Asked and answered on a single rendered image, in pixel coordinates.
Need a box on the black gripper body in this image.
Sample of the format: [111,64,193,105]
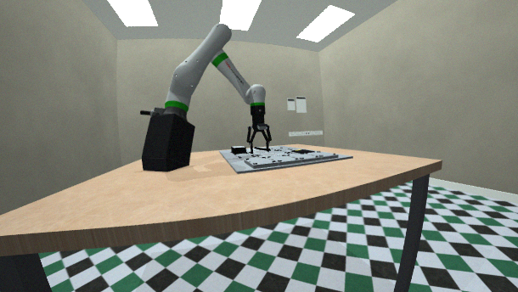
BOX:
[252,115,264,132]

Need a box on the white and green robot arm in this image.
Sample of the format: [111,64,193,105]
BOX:
[140,23,266,121]

